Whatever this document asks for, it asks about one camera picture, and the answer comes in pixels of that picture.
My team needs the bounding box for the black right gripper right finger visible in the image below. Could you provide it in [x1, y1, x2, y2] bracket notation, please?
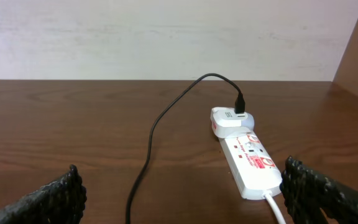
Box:
[280, 156, 358, 223]

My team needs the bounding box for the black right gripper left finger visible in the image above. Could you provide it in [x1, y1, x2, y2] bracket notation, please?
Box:
[0, 164, 87, 224]

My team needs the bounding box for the white USB charger adapter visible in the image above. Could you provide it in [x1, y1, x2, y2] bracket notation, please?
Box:
[210, 107, 255, 139]

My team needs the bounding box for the white power strip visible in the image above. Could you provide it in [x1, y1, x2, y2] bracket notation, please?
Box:
[219, 132, 282, 200]

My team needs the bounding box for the white power strip cord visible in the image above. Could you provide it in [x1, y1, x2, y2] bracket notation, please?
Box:
[262, 190, 287, 224]

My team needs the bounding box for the black USB charging cable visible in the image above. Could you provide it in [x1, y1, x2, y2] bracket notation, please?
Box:
[125, 73, 246, 224]

